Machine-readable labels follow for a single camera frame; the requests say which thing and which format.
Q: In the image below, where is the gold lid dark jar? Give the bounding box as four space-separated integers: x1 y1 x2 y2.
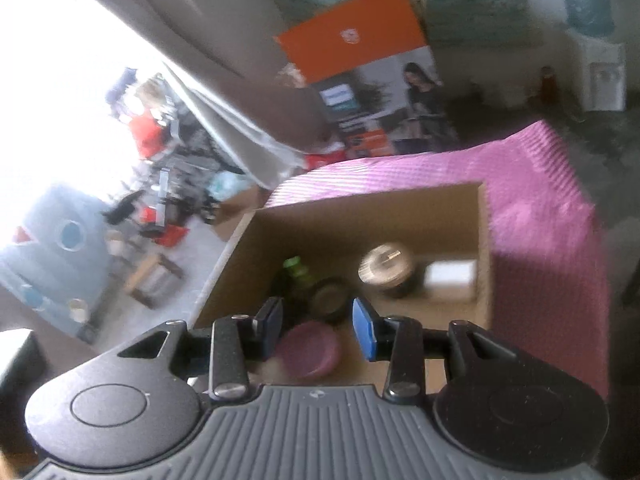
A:
358 243 418 298

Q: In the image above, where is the pink plastic bowl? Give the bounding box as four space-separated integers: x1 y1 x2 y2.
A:
276 321 341 382

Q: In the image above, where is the green capped dark bottle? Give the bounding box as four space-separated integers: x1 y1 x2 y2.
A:
269 256 314 298

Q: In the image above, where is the brown cardboard box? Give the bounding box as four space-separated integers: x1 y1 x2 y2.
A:
188 181 497 396

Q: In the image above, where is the small wooden stool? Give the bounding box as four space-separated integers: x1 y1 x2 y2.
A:
124 252 184 309

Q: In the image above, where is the small open cardboard box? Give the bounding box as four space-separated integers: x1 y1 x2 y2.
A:
213 185 271 242

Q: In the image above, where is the pink checkered tablecloth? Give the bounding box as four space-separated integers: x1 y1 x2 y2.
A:
267 120 610 396

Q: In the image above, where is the folded wheelchair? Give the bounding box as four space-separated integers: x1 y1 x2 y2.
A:
103 67 246 243

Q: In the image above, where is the blue patterned blanket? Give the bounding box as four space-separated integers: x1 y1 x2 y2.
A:
1 186 115 344

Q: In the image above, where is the orange Philips product box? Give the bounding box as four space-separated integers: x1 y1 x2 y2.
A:
277 0 459 158

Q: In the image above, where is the grey curtain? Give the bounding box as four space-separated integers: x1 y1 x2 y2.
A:
96 0 331 190

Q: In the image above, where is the white water dispenser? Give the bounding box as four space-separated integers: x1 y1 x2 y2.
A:
566 29 627 112

